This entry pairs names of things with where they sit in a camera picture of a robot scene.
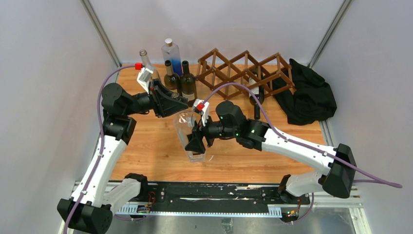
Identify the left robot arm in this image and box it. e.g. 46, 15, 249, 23
57, 79, 188, 234

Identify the black cloth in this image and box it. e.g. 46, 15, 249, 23
273, 58, 337, 125

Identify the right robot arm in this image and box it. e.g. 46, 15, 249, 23
180, 101, 356, 204

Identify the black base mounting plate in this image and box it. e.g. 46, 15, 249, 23
117, 181, 311, 215

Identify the olive green wine bottle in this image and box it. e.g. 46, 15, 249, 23
164, 60, 182, 95

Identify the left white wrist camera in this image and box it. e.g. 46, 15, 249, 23
137, 65, 154, 93

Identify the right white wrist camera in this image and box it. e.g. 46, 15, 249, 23
192, 99, 209, 127

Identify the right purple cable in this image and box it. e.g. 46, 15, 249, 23
196, 82, 403, 223

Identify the blue square glass bottle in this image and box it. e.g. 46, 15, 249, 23
161, 38, 183, 76

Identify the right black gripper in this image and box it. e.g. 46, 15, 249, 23
185, 112, 238, 154

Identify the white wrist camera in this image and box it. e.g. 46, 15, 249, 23
192, 99, 209, 127
137, 65, 154, 93

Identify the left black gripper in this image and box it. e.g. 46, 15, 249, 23
124, 78, 188, 117

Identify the dark wine bottle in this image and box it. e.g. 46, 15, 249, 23
180, 60, 197, 107
248, 78, 264, 120

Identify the clear bottle black cap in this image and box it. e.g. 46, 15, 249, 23
173, 109, 205, 162

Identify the brown wooden wine rack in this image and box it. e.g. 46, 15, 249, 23
195, 48, 295, 100

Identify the clear bottle black label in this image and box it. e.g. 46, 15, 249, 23
139, 49, 160, 79

